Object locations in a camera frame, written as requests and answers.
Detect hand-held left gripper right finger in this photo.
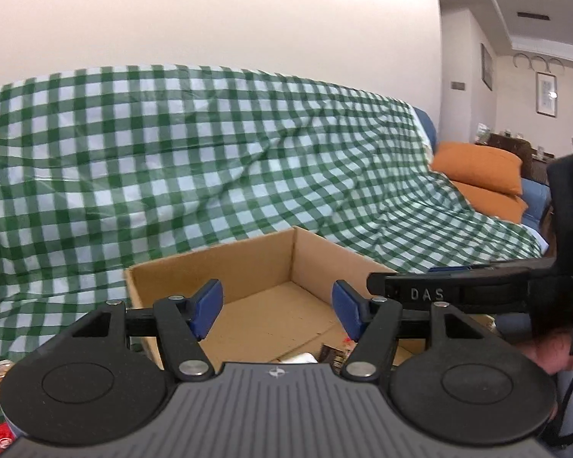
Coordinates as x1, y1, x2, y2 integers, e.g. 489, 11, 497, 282
332, 281, 500, 382

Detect cardboard box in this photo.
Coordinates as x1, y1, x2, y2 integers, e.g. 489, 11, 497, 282
123, 226, 497, 373

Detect round wall ornaments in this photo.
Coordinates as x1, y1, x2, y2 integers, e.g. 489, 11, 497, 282
512, 52, 565, 71

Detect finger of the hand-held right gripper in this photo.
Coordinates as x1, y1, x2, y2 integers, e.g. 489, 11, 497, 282
367, 265, 469, 297

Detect red snack packet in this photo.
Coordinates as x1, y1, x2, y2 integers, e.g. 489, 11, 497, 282
0, 422, 21, 455

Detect green checked cloth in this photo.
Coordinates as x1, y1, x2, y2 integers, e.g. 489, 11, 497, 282
0, 63, 544, 440

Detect blue sofa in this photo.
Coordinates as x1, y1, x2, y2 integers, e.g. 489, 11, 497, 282
411, 105, 557, 253

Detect orange cushion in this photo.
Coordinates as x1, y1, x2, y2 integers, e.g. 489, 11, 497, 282
451, 179, 529, 224
432, 142, 523, 196

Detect dark brown snack packet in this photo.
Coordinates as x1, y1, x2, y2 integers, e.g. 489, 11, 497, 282
317, 343, 348, 370

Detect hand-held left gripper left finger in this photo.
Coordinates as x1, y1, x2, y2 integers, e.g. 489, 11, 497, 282
67, 279, 224, 382

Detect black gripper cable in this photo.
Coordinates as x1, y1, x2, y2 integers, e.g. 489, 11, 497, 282
551, 339, 573, 445

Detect narrow framed wall picture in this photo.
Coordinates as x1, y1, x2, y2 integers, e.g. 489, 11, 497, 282
481, 43, 494, 90

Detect dark wooden sideboard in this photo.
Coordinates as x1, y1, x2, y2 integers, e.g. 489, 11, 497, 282
475, 124, 555, 187

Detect light framed wall picture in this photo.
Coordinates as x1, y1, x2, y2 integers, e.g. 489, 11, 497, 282
536, 71, 558, 116

